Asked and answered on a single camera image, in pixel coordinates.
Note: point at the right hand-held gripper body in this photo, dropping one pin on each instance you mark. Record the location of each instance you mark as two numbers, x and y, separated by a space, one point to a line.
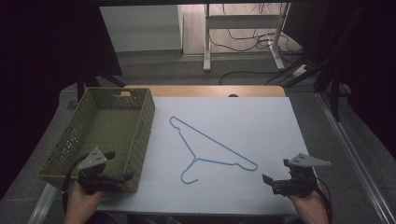
299 183

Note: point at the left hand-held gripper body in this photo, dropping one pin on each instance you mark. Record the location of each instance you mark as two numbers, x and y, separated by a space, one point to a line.
91 163

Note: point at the olive green plastic basket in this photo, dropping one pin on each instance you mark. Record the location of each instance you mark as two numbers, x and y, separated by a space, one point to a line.
115 130

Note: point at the person's right hand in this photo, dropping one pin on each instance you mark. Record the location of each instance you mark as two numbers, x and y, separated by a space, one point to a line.
309 208

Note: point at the person's left hand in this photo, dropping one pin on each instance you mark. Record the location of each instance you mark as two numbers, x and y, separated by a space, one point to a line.
80 205

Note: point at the white table mat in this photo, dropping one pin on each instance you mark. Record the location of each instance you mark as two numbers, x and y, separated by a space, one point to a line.
249 130

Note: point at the black metal stand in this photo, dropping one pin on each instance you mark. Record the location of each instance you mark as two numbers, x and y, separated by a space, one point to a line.
81 84
335 99

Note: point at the white power strip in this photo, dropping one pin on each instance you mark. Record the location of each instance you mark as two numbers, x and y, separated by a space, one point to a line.
300 70

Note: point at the dark curtain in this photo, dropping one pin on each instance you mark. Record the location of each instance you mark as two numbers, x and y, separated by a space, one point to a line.
46 46
373 62

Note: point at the white panel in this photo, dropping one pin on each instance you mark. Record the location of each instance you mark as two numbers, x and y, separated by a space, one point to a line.
140 28

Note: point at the aluminium floor rail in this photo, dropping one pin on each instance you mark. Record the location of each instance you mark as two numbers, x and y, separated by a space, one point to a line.
351 149

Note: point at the white metal desk frame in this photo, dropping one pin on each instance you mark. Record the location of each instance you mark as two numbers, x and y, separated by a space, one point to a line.
241 21

